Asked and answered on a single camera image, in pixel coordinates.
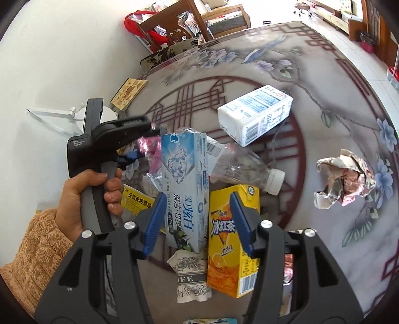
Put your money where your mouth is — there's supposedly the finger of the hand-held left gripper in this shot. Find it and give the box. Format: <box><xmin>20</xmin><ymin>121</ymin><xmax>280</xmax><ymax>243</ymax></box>
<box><xmin>116</xmin><ymin>150</ymin><xmax>141</xmax><ymax>171</ymax></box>
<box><xmin>119</xmin><ymin>116</ymin><xmax>163</xmax><ymax>141</ymax></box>

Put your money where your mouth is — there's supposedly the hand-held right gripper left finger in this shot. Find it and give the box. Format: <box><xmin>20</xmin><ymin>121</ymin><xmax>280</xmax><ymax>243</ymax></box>
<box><xmin>34</xmin><ymin>191</ymin><xmax>168</xmax><ymax>324</ymax></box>

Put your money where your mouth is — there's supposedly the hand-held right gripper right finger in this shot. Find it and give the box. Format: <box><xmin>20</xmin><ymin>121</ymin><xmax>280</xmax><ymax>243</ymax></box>
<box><xmin>230</xmin><ymin>191</ymin><xmax>365</xmax><ymax>324</ymax></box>

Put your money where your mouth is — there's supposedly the pink plastic wrapper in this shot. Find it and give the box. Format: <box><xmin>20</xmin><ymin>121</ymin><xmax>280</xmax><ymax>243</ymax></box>
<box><xmin>137</xmin><ymin>135</ymin><xmax>163</xmax><ymax>175</ymax></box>

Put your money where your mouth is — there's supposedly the yellow medicine box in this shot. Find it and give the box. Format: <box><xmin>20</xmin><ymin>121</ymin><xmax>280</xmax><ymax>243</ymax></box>
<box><xmin>120</xmin><ymin>184</ymin><xmax>156</xmax><ymax>219</ymax></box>

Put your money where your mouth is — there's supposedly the yellow iced tea carton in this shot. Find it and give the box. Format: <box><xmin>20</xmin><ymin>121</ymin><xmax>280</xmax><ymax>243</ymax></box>
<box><xmin>206</xmin><ymin>184</ymin><xmax>261</xmax><ymax>299</ymax></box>

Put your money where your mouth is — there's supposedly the blue white toothpaste box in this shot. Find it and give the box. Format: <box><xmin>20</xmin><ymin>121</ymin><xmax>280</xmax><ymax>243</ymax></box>
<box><xmin>160</xmin><ymin>131</ymin><xmax>210</xmax><ymax>253</ymax></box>

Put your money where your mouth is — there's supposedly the clear plastic bottle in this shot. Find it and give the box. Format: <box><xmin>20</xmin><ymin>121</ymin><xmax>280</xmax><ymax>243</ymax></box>
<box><xmin>204</xmin><ymin>134</ymin><xmax>286</xmax><ymax>196</ymax></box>

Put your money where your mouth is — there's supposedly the crushed floral paper cup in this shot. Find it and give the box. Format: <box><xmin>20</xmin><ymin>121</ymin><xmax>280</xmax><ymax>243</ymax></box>
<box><xmin>167</xmin><ymin>247</ymin><xmax>212</xmax><ymax>304</ymax></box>

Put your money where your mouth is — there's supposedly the person's left forearm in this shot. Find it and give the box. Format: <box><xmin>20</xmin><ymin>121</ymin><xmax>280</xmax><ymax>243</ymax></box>
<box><xmin>0</xmin><ymin>209</ymin><xmax>74</xmax><ymax>309</ymax></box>

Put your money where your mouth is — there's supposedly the person's left hand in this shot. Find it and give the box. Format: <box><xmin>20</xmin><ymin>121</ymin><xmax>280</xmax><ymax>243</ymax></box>
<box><xmin>58</xmin><ymin>170</ymin><xmax>123</xmax><ymax>242</ymax></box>

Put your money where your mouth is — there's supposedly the yellow red book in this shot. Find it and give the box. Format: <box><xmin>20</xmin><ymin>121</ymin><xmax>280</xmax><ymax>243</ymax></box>
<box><xmin>110</xmin><ymin>78</ymin><xmax>149</xmax><ymax>112</ymax></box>

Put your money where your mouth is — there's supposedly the floral seat cushion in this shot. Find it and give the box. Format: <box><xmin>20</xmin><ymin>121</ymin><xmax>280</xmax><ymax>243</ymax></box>
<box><xmin>140</xmin><ymin>37</ymin><xmax>200</xmax><ymax>74</ymax></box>

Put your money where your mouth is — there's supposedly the red bag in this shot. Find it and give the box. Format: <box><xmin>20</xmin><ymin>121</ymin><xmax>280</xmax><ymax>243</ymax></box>
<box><xmin>125</xmin><ymin>10</ymin><xmax>170</xmax><ymax>52</ymax></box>

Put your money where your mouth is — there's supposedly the white milk carton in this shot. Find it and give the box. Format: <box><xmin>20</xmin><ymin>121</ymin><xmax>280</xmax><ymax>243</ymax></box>
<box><xmin>217</xmin><ymin>85</ymin><xmax>294</xmax><ymax>148</ymax></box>

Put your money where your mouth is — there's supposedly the crumpled printed paper ball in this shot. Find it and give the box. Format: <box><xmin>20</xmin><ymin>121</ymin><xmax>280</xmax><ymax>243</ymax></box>
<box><xmin>313</xmin><ymin>149</ymin><xmax>378</xmax><ymax>209</ymax></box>

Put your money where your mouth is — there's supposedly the wooden dining chair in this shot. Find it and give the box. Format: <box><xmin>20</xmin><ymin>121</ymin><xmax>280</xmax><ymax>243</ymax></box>
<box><xmin>137</xmin><ymin>0</ymin><xmax>215</xmax><ymax>53</ymax></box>

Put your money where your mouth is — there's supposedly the wooden bench seat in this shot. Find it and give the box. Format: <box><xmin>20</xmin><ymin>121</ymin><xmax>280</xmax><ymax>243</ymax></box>
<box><xmin>193</xmin><ymin>0</ymin><xmax>251</xmax><ymax>35</ymax></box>

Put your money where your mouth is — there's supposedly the light wooden tv bench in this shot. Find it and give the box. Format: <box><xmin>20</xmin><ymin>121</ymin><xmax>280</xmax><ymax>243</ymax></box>
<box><xmin>304</xmin><ymin>0</ymin><xmax>353</xmax><ymax>30</ymax></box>

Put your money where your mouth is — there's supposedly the small wooden cabinet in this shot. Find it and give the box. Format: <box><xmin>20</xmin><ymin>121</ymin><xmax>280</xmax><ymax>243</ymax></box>
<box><xmin>347</xmin><ymin>0</ymin><xmax>379</xmax><ymax>41</ymax></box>

